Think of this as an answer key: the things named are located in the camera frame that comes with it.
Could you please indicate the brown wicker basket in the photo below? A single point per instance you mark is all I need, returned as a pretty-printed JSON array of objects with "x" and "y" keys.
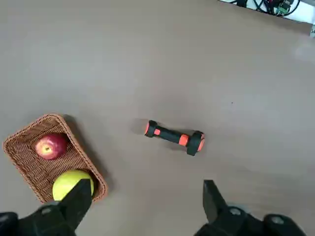
[{"x": 27, "y": 159}]

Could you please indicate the green terminal connector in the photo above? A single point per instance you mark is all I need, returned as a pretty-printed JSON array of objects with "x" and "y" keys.
[{"x": 281, "y": 9}]

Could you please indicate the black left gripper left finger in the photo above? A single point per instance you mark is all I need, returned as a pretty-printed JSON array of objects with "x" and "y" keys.
[{"x": 73, "y": 209}]

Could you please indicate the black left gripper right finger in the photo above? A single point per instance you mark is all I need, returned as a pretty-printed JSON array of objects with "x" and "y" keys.
[{"x": 216, "y": 211}]

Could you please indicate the red apple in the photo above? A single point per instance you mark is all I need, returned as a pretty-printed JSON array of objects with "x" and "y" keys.
[{"x": 50, "y": 147}]

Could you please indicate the yellow-green pear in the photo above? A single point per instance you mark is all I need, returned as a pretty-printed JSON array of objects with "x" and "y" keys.
[{"x": 65, "y": 184}]

